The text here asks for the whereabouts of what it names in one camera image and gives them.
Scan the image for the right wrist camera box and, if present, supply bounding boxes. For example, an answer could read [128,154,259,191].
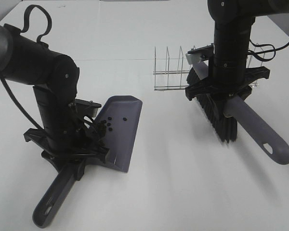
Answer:
[185,43,214,65]

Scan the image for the grey brush black bristles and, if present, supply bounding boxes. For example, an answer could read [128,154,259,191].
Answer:
[185,63,289,165]

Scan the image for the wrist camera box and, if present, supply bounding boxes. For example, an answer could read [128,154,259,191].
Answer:
[75,99,102,118]
[185,43,214,65]

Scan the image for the pile of coffee beans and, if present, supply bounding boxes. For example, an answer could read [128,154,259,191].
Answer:
[92,116,128,140]

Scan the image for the grey plastic dustpan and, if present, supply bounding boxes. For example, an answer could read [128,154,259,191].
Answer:
[32,96,143,228]

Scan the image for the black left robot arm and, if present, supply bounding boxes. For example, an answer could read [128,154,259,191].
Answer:
[0,24,109,180]

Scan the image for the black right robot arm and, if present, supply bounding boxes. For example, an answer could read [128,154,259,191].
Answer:
[185,0,289,100]

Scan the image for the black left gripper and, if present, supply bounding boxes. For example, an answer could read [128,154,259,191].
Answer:
[24,128,110,181]

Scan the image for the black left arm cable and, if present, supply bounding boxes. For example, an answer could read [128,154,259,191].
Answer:
[0,4,106,154]

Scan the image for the chrome wire rack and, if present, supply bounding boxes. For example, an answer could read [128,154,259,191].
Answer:
[153,44,265,91]

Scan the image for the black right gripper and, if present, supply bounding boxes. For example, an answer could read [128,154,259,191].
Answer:
[185,66,270,100]

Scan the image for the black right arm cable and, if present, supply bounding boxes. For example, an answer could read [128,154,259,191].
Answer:
[248,9,289,62]

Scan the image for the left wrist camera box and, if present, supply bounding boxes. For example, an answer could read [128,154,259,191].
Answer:
[75,99,102,118]

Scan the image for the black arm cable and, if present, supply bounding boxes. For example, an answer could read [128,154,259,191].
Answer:
[0,4,106,154]
[248,9,289,62]

